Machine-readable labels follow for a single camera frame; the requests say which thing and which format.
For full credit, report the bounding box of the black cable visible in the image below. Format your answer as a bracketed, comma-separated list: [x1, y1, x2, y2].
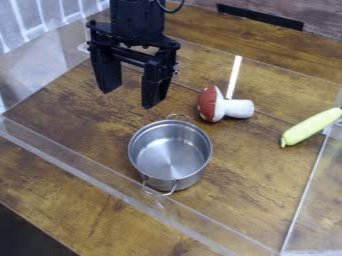
[154, 0, 186, 14]

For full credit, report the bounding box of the red plush mushroom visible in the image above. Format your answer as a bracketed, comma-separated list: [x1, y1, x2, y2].
[197, 86, 256, 122]

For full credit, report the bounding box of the green spoon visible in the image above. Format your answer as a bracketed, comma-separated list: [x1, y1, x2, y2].
[280, 107, 342, 148]

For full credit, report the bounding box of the stainless steel pot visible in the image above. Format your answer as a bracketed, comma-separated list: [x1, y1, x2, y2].
[127, 113, 214, 196]

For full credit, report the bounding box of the clear acrylic enclosure wall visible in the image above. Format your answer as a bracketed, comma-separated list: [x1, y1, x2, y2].
[0, 115, 342, 256]

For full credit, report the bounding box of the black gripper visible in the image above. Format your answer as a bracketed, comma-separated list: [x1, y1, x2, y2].
[86, 0, 182, 109]

